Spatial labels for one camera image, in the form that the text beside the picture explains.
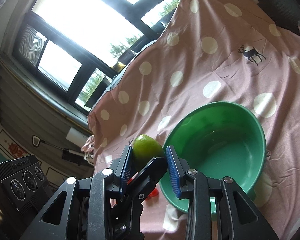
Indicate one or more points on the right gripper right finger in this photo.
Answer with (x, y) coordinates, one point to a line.
(237, 215)

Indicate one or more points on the green plastic bowl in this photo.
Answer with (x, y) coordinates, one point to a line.
(222, 139)

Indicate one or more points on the pink polka dot cloth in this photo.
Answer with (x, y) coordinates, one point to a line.
(214, 50)

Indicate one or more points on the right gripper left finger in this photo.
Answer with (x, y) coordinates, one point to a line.
(60, 218)

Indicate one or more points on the crumpled pink clothing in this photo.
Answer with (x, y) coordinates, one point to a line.
(88, 147)

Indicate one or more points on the black framed window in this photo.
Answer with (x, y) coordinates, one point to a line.
(76, 47)

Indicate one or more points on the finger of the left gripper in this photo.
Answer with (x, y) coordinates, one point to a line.
(126, 213)

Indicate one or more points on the green apple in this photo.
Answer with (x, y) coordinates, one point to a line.
(144, 149)

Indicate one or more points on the tomato of pair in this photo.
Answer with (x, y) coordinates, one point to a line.
(154, 193)

